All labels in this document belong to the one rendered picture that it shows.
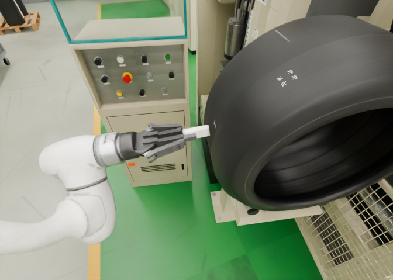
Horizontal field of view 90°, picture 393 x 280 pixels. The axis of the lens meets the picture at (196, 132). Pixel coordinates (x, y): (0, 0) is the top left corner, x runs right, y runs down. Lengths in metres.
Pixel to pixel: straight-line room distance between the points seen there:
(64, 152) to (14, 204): 1.81
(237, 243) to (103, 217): 1.26
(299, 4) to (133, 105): 0.94
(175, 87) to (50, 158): 0.80
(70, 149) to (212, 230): 1.34
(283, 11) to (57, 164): 0.76
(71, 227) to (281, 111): 0.52
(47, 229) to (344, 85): 0.64
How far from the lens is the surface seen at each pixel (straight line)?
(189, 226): 1.72
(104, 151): 0.54
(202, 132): 0.53
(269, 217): 0.93
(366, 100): 0.47
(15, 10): 6.67
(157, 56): 1.12
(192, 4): 3.81
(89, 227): 0.59
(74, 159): 0.57
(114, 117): 1.31
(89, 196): 0.58
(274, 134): 0.42
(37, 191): 2.34
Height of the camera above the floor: 1.63
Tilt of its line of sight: 45 degrees down
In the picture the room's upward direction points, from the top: straight up
